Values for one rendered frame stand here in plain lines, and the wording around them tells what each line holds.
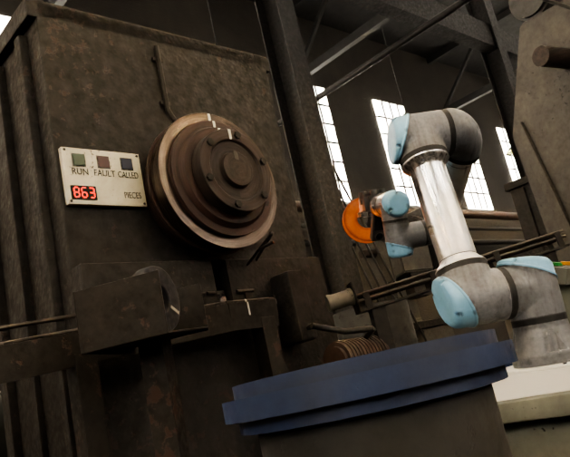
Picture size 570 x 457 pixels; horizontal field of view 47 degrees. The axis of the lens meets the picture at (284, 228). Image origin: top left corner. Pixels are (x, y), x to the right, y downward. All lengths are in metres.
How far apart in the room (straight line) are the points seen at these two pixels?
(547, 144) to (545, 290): 3.04
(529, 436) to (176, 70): 1.69
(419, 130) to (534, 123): 3.00
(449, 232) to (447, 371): 0.91
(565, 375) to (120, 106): 1.55
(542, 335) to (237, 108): 1.52
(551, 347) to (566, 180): 2.98
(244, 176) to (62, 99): 0.60
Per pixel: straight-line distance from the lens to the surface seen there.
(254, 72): 2.73
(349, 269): 6.39
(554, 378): 1.44
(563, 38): 4.49
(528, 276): 1.49
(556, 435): 1.47
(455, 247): 1.48
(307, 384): 0.60
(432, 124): 1.61
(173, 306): 1.55
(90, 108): 2.19
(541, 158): 4.52
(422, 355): 0.61
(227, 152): 2.09
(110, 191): 2.07
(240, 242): 2.11
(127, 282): 1.46
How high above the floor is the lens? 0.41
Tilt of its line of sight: 14 degrees up
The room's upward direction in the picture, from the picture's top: 12 degrees counter-clockwise
